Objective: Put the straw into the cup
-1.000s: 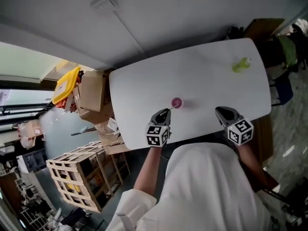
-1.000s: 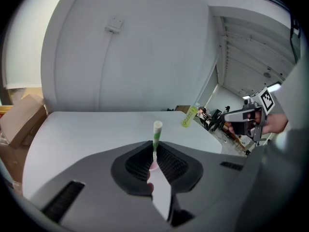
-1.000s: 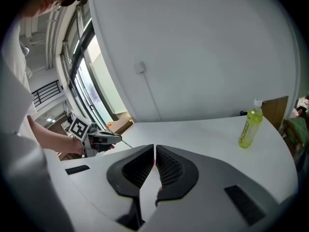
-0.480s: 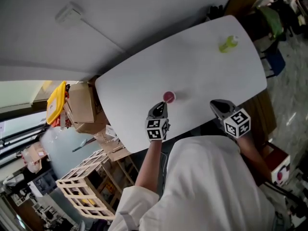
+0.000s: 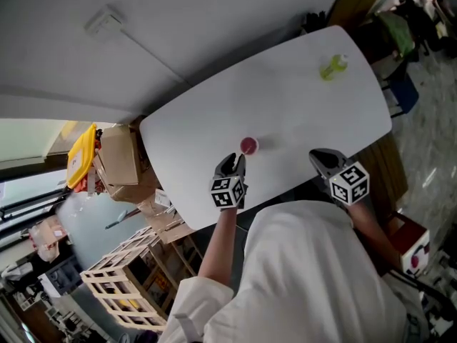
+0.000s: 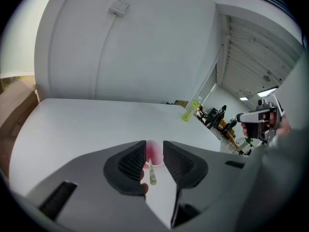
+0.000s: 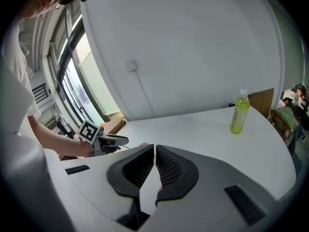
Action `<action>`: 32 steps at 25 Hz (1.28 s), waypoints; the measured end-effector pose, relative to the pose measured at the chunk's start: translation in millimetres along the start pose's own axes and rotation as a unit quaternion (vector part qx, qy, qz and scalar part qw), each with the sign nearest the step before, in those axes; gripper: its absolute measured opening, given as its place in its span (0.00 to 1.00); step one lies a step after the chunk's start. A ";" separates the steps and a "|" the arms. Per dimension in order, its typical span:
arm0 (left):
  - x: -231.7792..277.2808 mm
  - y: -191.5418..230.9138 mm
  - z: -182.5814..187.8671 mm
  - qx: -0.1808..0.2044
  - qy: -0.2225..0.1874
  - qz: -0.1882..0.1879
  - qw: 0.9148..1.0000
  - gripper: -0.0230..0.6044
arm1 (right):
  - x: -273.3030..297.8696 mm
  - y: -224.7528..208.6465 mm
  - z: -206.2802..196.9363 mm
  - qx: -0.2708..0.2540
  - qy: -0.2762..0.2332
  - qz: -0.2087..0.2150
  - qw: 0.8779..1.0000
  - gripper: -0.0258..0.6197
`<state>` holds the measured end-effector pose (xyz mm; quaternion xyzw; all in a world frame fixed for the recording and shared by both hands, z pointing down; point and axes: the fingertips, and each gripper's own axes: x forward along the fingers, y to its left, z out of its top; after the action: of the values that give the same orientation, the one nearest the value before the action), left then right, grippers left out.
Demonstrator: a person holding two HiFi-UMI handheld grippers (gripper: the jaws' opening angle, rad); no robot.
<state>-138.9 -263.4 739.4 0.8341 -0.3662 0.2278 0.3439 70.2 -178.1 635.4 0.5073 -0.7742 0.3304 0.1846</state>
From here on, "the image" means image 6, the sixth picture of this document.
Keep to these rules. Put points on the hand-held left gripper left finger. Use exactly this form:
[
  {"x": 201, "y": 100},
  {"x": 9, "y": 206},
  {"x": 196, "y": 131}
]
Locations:
[{"x": 91, "y": 190}]

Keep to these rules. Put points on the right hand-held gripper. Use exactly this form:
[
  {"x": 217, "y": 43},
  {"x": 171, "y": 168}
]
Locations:
[{"x": 262, "y": 132}]

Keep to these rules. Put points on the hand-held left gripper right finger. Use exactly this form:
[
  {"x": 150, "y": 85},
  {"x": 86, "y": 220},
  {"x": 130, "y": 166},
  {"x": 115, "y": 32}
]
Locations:
[{"x": 207, "y": 190}]

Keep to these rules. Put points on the small test tube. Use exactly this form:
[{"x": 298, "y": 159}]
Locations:
[{"x": 152, "y": 175}]

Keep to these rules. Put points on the pink plastic cup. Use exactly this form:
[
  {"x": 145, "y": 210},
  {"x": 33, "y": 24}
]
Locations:
[{"x": 154, "y": 151}]

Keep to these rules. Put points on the person's right hand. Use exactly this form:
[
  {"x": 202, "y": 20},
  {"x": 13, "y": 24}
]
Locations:
[{"x": 272, "y": 120}]

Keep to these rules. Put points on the ceiling light panel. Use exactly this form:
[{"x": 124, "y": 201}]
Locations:
[{"x": 266, "y": 92}]

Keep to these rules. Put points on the yellow-green drink bottle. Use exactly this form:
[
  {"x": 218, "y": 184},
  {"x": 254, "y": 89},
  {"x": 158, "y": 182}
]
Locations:
[{"x": 190, "y": 111}]

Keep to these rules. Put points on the person's white shirt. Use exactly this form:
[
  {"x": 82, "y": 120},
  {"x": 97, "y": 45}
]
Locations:
[{"x": 285, "y": 178}]

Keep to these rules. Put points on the white wall switch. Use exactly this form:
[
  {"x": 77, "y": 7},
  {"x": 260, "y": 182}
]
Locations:
[{"x": 118, "y": 7}]

